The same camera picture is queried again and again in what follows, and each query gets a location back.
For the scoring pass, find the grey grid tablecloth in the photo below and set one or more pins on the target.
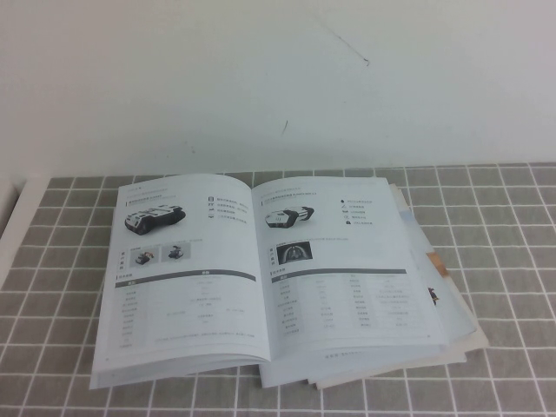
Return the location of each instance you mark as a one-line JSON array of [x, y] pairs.
[[499, 260]]

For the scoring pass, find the cream book with orange patch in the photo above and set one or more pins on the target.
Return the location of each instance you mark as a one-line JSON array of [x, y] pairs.
[[474, 342]]

